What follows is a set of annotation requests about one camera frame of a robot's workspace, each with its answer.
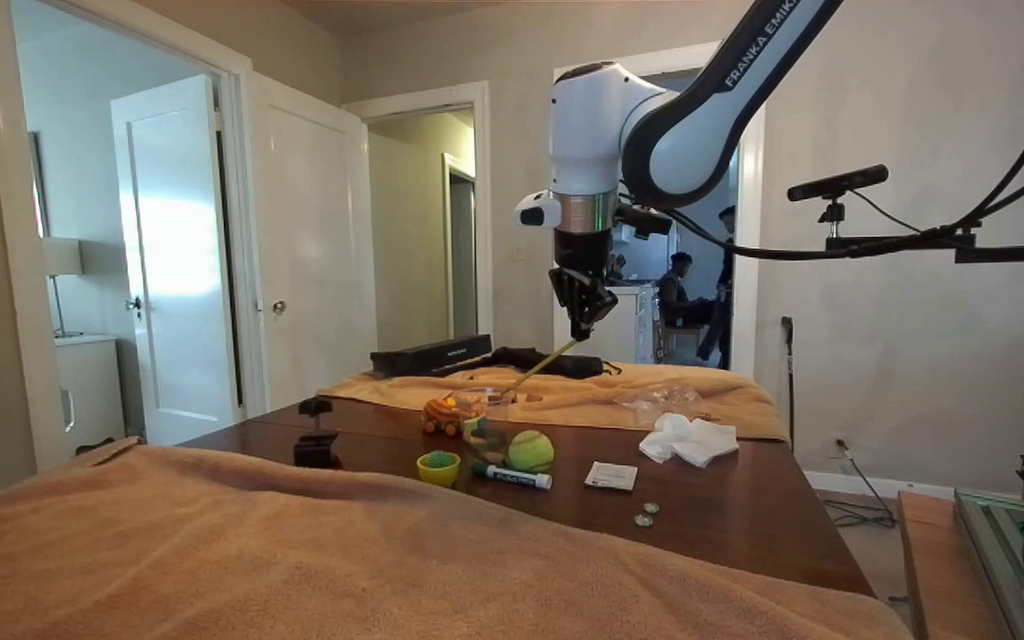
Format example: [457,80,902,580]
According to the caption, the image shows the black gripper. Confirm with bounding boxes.
[547,224,624,345]

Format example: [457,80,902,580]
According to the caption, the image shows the yellow pencil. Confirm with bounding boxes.
[494,335,584,410]

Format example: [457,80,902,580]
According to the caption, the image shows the orange toy car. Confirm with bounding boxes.
[417,393,472,445]

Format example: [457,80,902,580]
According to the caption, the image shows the clear plastic cup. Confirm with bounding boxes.
[459,389,518,467]

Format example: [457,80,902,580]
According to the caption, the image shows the black fabric bag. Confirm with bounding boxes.
[462,342,618,386]

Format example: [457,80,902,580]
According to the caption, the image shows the person in dark clothes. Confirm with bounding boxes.
[655,204,739,371]

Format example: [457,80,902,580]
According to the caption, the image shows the clear plastic wrapper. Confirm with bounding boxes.
[617,380,709,435]

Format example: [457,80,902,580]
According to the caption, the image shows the yellow-green tennis ball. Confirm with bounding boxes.
[507,428,563,478]

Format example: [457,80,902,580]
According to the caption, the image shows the long black box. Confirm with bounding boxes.
[366,330,497,380]

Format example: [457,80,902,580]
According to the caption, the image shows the crumpled white tissue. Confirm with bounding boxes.
[637,410,742,470]

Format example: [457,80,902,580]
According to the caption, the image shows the white printed card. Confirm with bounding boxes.
[580,460,645,495]

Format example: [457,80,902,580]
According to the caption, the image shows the white marker green cap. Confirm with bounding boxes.
[466,460,560,495]

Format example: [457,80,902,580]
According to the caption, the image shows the orange terry towel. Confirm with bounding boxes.
[0,441,914,640]
[319,361,795,445]

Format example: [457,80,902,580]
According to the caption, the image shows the green bowl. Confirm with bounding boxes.
[412,445,466,491]

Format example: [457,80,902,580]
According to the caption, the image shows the thin dark pole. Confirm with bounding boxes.
[780,310,802,452]

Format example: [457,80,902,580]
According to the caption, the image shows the white panel door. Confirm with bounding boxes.
[243,73,380,412]
[106,73,245,452]

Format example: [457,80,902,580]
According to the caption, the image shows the wooden side bench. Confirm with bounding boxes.
[897,486,1010,640]

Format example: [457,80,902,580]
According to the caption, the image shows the metal framed board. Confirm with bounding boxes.
[953,486,1024,640]

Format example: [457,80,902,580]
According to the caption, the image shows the white dresser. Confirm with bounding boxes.
[55,330,132,455]

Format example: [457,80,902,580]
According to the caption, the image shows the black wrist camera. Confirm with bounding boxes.
[617,201,680,241]

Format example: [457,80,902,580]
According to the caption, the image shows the black stereo camera bar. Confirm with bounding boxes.
[783,162,892,207]

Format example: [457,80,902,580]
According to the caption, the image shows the small black clamp mount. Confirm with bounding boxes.
[293,393,349,473]

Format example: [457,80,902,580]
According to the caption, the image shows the grey floor cable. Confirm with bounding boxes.
[823,439,907,535]

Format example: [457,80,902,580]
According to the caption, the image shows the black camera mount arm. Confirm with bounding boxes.
[819,195,1024,267]

